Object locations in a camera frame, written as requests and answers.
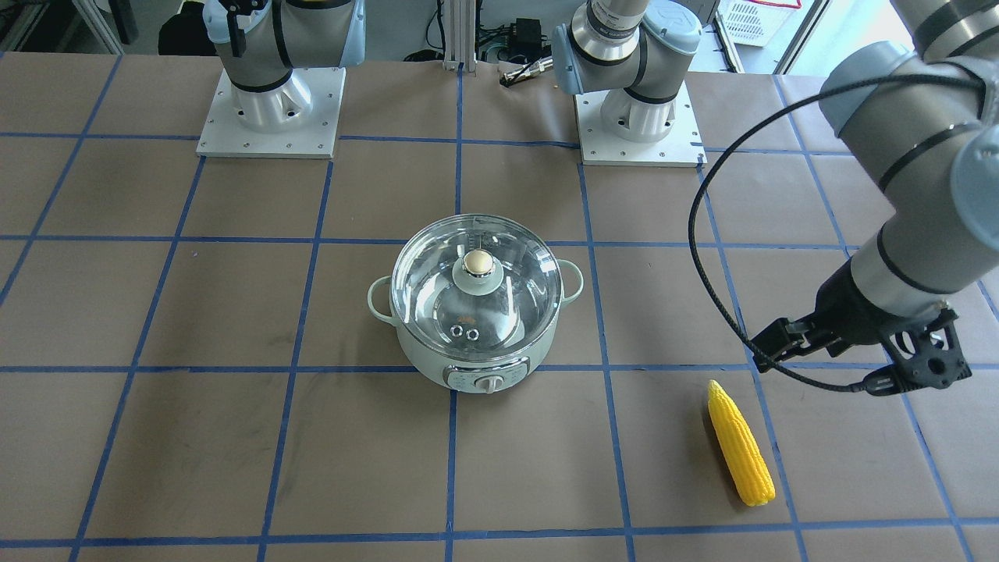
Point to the yellow corn cob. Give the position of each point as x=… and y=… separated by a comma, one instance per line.
x=740, y=449

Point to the aluminium frame post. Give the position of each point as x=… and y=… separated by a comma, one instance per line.
x=460, y=35

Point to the white plastic basket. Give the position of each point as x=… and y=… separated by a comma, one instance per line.
x=755, y=23

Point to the glass pot lid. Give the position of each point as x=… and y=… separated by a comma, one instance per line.
x=476, y=287

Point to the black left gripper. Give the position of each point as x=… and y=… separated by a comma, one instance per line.
x=857, y=314

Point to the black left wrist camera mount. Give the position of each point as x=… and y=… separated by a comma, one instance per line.
x=923, y=352

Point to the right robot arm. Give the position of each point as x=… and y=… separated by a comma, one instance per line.
x=262, y=43

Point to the pale green electric pot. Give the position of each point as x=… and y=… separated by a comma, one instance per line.
x=472, y=377

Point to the black power adapter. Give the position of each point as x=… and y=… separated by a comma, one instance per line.
x=525, y=38

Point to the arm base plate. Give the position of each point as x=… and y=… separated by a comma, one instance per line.
x=617, y=130
x=299, y=119

